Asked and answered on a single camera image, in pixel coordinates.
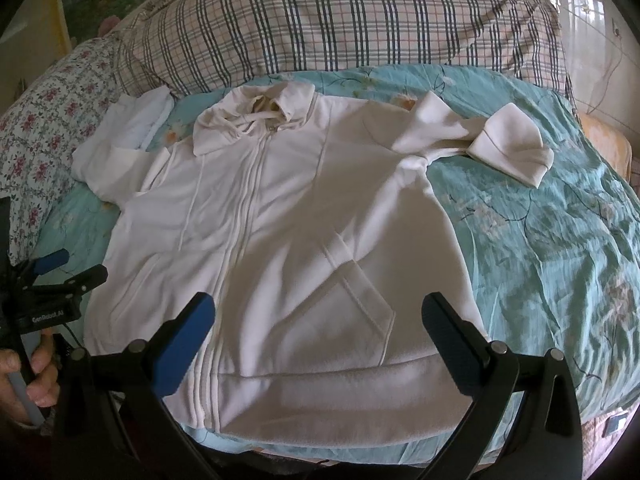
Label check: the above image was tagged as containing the cream zip hoodie jacket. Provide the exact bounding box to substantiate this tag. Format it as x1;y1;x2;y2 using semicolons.
72;81;553;446

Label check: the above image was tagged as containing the person's left hand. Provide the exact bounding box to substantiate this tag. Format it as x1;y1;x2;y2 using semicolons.
1;328;60;429

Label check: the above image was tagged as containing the teal floral bed sheet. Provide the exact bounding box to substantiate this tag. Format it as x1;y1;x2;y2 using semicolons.
34;65;639;465

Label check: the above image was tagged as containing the floral patterned pillow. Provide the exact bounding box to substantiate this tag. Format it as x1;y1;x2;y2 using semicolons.
1;38;120;263

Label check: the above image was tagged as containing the folded white garment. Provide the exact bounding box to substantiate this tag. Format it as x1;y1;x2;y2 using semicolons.
94;86;175;150

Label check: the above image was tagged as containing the plaid folded quilt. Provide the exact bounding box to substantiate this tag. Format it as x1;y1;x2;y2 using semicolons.
115;0;572;96

